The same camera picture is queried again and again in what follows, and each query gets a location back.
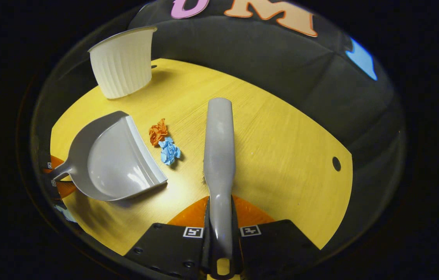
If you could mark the blue paper trash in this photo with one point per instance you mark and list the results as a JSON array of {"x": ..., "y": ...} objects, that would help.
[{"x": 169, "y": 151}]

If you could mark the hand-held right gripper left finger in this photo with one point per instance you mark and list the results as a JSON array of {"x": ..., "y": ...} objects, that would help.
[{"x": 168, "y": 249}]

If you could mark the white ribbed garbage bin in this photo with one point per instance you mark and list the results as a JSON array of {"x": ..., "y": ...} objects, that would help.
[{"x": 122, "y": 64}]

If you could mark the small grey broom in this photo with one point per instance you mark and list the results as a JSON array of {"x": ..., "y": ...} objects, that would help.
[{"x": 219, "y": 155}]

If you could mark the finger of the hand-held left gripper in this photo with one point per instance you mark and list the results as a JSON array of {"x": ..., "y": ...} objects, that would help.
[
  {"x": 54, "y": 162},
  {"x": 63, "y": 189}
]

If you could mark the grey plastic dustpan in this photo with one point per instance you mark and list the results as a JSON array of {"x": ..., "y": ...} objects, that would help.
[{"x": 118, "y": 163}]

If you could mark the orange paper trash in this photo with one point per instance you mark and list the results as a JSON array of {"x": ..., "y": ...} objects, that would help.
[{"x": 158, "y": 132}]

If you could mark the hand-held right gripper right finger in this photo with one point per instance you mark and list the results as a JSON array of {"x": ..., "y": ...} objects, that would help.
[{"x": 273, "y": 245}]

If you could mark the wooden desktop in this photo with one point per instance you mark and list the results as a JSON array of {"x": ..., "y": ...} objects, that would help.
[{"x": 281, "y": 147}]

